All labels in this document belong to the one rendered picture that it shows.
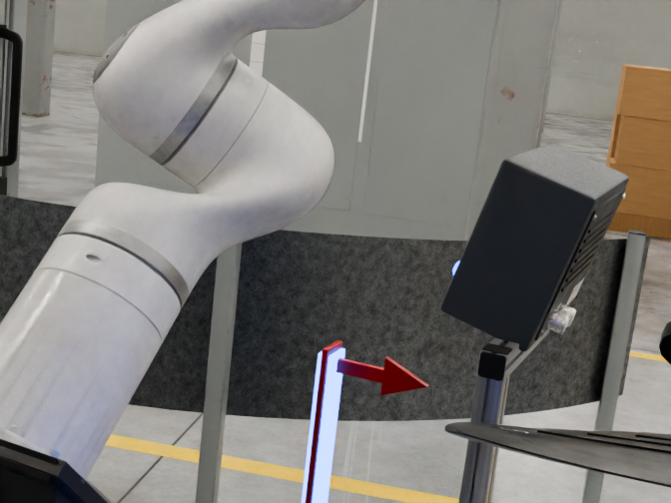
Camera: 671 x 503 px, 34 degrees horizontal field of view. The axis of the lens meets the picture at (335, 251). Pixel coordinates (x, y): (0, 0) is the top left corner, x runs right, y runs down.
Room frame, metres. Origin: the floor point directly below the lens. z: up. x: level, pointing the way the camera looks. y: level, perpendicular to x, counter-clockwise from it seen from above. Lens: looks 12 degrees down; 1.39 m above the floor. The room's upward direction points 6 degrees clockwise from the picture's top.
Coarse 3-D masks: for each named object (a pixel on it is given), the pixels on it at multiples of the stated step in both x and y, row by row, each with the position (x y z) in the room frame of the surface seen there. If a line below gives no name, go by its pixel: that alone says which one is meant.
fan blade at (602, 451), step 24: (456, 432) 0.52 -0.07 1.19; (480, 432) 0.54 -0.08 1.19; (504, 432) 0.56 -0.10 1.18; (552, 432) 0.58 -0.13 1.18; (576, 432) 0.60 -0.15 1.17; (600, 432) 0.60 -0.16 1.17; (624, 432) 0.62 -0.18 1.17; (648, 432) 0.61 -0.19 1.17; (552, 456) 0.52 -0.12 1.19; (576, 456) 0.53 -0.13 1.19; (600, 456) 0.53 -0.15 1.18; (624, 456) 0.54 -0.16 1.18; (648, 456) 0.55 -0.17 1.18; (648, 480) 0.51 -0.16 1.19
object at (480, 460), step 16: (496, 352) 1.13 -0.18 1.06; (480, 384) 1.14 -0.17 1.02; (496, 384) 1.13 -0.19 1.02; (480, 400) 1.14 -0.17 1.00; (496, 400) 1.13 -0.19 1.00; (480, 416) 1.14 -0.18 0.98; (496, 416) 1.13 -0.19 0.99; (480, 448) 1.14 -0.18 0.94; (496, 448) 1.15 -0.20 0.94; (464, 464) 1.14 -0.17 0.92; (480, 464) 1.13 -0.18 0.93; (464, 480) 1.14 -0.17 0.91; (480, 480) 1.13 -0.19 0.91; (464, 496) 1.14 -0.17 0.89; (480, 496) 1.13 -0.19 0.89
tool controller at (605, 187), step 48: (528, 192) 1.19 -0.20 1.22; (576, 192) 1.17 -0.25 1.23; (624, 192) 1.38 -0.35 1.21; (480, 240) 1.20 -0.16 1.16; (528, 240) 1.18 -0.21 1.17; (576, 240) 1.17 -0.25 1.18; (480, 288) 1.20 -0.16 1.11; (528, 288) 1.18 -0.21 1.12; (576, 288) 1.35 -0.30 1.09; (528, 336) 1.18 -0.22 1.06
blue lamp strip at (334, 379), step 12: (336, 360) 0.64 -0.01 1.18; (336, 372) 0.65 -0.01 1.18; (336, 384) 0.65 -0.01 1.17; (336, 396) 0.65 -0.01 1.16; (324, 408) 0.64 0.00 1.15; (336, 408) 0.65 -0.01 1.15; (324, 420) 0.64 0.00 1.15; (336, 420) 0.66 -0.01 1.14; (324, 432) 0.64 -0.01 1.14; (324, 444) 0.64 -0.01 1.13; (324, 456) 0.64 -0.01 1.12; (324, 468) 0.64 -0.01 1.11; (324, 480) 0.65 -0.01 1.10; (324, 492) 0.65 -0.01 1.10
